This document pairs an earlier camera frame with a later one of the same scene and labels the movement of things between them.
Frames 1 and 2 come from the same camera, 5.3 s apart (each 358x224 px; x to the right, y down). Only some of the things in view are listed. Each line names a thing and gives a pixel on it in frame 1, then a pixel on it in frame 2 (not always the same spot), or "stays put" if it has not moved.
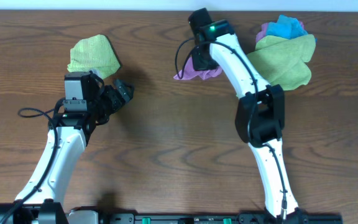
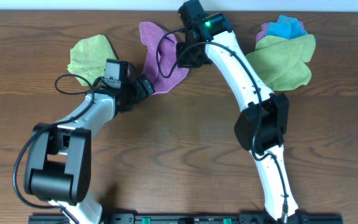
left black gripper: (119, 99) → (142, 92)
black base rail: (297, 216) stays put
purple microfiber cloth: (189, 71) → (161, 65)
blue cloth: (286, 27) stays put
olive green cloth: (282, 61) stays put
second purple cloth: (261, 33) stays put
